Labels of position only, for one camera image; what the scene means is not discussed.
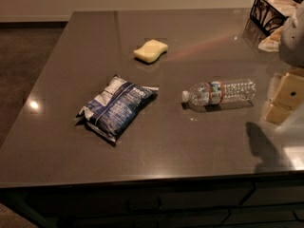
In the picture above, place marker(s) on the clear plastic water bottle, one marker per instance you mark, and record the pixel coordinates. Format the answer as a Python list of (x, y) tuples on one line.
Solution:
[(220, 92)]

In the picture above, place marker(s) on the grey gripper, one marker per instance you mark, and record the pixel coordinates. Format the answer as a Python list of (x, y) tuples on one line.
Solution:
[(293, 44)]

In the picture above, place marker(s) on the yellow sponge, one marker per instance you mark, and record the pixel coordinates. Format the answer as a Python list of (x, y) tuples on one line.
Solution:
[(150, 51)]

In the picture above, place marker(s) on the blue chip bag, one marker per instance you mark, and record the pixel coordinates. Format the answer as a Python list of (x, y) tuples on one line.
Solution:
[(111, 112)]

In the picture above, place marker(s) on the black wire napkin holder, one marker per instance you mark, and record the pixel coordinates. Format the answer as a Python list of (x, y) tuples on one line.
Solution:
[(270, 15)]

